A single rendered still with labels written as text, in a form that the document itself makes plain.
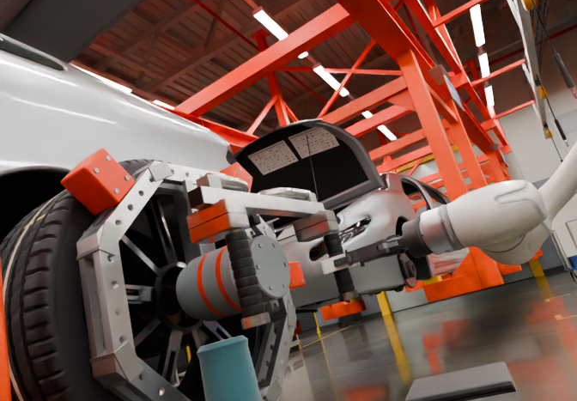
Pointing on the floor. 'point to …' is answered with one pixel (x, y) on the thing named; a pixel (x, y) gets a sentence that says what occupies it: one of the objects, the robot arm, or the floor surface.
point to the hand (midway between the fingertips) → (339, 263)
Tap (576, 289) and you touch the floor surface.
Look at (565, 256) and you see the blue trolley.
